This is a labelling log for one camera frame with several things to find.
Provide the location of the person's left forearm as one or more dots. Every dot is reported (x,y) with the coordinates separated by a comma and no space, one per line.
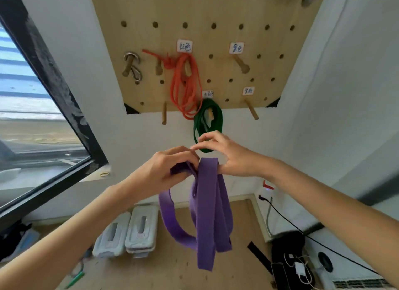
(71,240)

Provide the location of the dark bag with blue cloth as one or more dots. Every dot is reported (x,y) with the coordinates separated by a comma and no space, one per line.
(15,241)

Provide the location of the person's left hand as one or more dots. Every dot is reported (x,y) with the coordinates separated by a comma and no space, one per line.
(156,171)

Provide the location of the wooden peg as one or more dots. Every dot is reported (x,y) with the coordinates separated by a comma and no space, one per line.
(159,69)
(252,109)
(242,65)
(127,69)
(164,113)

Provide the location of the black corner bracket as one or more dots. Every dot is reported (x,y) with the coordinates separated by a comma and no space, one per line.
(275,103)
(129,109)

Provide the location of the person's left fingers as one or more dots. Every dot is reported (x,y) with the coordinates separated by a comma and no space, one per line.
(187,157)

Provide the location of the black window frame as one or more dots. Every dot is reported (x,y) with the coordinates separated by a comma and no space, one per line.
(46,71)

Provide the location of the green pen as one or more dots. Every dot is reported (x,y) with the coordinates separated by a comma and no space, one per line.
(74,279)

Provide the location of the wooden pegboard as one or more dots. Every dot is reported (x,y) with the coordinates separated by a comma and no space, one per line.
(215,15)

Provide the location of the round black device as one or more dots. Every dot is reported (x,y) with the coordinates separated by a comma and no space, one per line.
(325,261)

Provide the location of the person's right forearm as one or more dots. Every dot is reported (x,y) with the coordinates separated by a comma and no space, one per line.
(336,212)

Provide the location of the white charger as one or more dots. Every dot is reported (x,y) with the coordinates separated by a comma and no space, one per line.
(300,269)

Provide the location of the black bag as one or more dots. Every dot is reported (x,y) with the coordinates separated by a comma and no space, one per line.
(286,246)

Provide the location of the person's right thumb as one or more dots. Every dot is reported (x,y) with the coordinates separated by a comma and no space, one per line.
(208,146)

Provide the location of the person's right hand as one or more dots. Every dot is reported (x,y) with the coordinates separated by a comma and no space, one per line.
(241,162)

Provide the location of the metal carabiner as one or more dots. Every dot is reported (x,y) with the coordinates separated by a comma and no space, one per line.
(136,71)

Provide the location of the white paper label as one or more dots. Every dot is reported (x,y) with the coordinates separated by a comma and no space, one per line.
(208,94)
(237,48)
(185,46)
(248,91)

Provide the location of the clear plastic storage box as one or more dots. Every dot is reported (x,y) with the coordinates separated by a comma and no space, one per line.
(112,236)
(141,229)

